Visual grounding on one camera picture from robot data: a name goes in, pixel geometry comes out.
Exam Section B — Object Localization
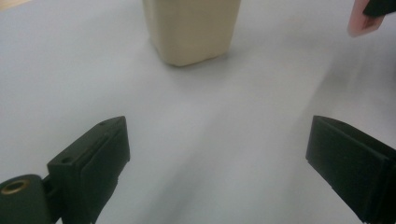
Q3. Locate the orange highlighter pen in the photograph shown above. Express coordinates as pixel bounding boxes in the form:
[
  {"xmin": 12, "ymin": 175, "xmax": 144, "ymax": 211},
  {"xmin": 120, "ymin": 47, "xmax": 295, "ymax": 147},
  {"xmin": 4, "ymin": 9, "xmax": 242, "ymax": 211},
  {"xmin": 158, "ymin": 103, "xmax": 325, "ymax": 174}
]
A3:
[{"xmin": 346, "ymin": 0, "xmax": 386, "ymax": 38}]

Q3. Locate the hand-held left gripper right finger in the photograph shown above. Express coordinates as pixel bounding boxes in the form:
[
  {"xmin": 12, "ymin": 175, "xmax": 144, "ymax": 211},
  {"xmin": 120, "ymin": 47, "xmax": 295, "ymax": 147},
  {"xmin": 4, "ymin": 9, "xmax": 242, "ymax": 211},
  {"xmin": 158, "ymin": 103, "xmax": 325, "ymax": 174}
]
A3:
[{"xmin": 305, "ymin": 115, "xmax": 396, "ymax": 224}]

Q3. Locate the beige pen holder cup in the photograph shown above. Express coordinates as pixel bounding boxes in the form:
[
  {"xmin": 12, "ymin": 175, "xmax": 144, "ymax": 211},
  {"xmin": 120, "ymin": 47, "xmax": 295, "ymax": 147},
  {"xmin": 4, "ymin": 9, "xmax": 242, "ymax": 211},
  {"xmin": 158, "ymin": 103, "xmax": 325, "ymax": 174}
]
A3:
[{"xmin": 142, "ymin": 0, "xmax": 242, "ymax": 68}]

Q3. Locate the light wooden table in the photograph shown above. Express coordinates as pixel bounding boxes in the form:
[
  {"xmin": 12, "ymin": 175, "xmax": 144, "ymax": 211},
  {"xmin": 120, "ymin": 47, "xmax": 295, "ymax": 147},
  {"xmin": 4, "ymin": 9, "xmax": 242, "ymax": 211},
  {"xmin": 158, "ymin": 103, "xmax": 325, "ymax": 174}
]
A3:
[{"xmin": 0, "ymin": 0, "xmax": 32, "ymax": 12}]

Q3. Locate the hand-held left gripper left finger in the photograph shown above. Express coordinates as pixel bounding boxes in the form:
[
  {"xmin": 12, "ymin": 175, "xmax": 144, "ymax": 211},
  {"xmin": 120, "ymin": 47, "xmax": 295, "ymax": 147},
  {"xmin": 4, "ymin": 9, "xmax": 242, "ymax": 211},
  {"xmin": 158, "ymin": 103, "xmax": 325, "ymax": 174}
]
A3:
[{"xmin": 46, "ymin": 115, "xmax": 131, "ymax": 224}]

